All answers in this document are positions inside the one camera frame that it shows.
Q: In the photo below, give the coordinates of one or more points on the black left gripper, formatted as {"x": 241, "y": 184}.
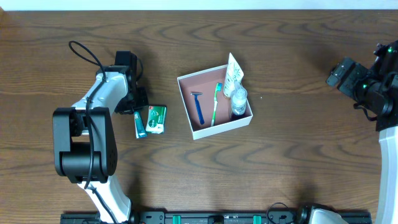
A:
{"x": 134, "y": 101}

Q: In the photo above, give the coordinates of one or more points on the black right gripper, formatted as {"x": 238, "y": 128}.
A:
{"x": 339, "y": 76}

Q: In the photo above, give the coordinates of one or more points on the green Dettol soap bar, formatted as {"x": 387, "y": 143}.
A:
{"x": 156, "y": 119}

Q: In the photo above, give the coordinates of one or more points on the teal toothpaste tube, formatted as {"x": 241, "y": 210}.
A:
{"x": 139, "y": 126}

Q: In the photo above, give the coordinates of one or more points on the blue disposable razor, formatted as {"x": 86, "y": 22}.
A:
{"x": 198, "y": 107}

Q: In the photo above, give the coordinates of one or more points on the green white toothbrush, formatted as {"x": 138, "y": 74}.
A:
{"x": 218, "y": 88}

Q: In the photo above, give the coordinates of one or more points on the white cream tube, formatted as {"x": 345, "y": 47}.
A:
{"x": 234, "y": 74}

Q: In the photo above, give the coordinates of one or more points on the clear spray bottle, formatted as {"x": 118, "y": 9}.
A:
{"x": 238, "y": 101}

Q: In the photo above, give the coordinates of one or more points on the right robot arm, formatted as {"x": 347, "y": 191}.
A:
{"x": 385, "y": 67}

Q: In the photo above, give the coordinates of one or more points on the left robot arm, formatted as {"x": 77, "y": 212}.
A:
{"x": 84, "y": 145}

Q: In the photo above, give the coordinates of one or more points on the white cardboard box pink inside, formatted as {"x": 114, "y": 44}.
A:
{"x": 205, "y": 81}

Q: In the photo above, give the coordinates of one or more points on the black mounting rail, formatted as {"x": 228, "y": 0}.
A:
{"x": 209, "y": 218}

